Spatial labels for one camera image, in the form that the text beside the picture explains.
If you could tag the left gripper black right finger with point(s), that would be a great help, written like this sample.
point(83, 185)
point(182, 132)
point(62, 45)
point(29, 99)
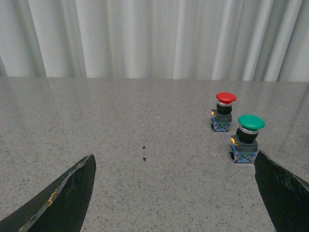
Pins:
point(285, 195)

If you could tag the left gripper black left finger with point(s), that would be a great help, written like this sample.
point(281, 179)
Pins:
point(61, 206)

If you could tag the green mushroom push button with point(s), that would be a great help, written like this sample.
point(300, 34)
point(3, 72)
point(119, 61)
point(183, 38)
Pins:
point(244, 147)

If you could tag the red mushroom push button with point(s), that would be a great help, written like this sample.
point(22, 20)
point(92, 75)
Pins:
point(221, 116)

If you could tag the white pleated curtain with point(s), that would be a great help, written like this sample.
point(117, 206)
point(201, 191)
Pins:
point(261, 40)

